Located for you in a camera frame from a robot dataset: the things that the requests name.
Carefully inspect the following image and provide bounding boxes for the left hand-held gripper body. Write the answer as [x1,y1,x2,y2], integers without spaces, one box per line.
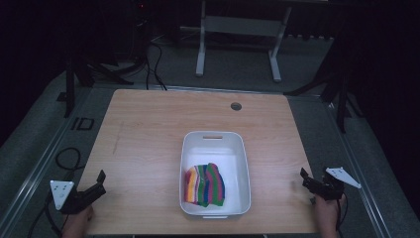
[49,179,95,215]

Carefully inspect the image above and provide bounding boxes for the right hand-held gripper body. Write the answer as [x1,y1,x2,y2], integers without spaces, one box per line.
[312,167,363,201]

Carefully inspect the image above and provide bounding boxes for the white plastic bin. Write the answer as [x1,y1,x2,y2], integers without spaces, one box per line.
[178,130,252,220]

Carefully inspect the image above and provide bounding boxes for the rainbow striped knitted cloth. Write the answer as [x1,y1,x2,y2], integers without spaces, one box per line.
[183,162,226,208]

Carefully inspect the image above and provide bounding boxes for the person's right hand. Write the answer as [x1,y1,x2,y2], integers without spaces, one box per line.
[312,193,348,236]

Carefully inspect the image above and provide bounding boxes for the person's left hand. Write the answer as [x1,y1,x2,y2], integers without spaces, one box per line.
[61,204,95,236]

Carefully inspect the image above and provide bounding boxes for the black tripod stand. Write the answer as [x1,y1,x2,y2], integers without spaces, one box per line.
[62,54,134,119]
[284,62,365,134]

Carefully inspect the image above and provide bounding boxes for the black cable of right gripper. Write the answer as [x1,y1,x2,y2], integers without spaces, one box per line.
[334,192,349,238]

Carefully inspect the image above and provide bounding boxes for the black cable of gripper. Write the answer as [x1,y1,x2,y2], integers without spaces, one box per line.
[27,191,64,238]
[334,192,349,238]

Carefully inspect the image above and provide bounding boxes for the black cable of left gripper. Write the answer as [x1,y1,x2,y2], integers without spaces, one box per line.
[27,191,64,238]

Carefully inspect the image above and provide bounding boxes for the metal floor rail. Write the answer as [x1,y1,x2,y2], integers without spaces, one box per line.
[320,98,395,238]
[0,86,97,238]

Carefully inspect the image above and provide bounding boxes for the looped black cable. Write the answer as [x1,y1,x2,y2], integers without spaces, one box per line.
[54,147,84,173]

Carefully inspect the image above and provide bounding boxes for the black hanging cables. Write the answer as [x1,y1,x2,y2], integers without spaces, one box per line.
[144,41,168,91]

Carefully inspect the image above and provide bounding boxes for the white metal stand frame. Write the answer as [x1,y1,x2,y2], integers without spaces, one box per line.
[195,0,293,83]

